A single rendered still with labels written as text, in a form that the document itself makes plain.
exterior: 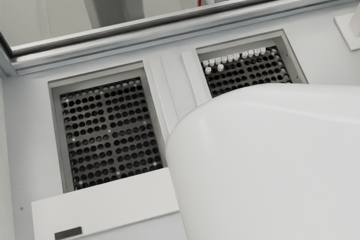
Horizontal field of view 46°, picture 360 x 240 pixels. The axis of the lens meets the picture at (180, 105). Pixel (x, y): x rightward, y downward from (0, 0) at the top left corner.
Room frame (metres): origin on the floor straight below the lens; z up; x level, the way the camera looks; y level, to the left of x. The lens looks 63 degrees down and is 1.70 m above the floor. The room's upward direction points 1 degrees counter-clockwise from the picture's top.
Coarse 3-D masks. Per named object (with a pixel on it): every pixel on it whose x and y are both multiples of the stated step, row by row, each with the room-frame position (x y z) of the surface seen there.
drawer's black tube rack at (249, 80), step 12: (252, 60) 0.52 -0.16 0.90; (264, 60) 0.54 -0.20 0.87; (276, 60) 0.52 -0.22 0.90; (204, 72) 0.49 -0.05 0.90; (216, 72) 0.49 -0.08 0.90; (228, 72) 0.49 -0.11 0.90; (240, 72) 0.50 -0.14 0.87; (252, 72) 0.49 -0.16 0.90; (264, 72) 0.49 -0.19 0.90; (276, 72) 0.50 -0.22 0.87; (216, 84) 0.48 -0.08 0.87; (228, 84) 0.46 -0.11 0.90; (240, 84) 0.46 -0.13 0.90; (252, 84) 0.46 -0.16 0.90; (216, 96) 0.43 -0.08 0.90
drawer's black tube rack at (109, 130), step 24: (96, 96) 0.44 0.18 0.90; (120, 96) 0.43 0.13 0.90; (144, 96) 0.43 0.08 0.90; (72, 120) 0.39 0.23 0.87; (96, 120) 0.39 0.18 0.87; (120, 120) 0.38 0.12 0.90; (144, 120) 0.38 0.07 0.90; (72, 144) 0.34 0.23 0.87; (96, 144) 0.32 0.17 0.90; (120, 144) 0.32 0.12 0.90; (144, 144) 0.33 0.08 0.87; (72, 168) 0.27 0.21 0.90; (96, 168) 0.27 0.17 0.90; (120, 168) 0.28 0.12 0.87; (144, 168) 0.27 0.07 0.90
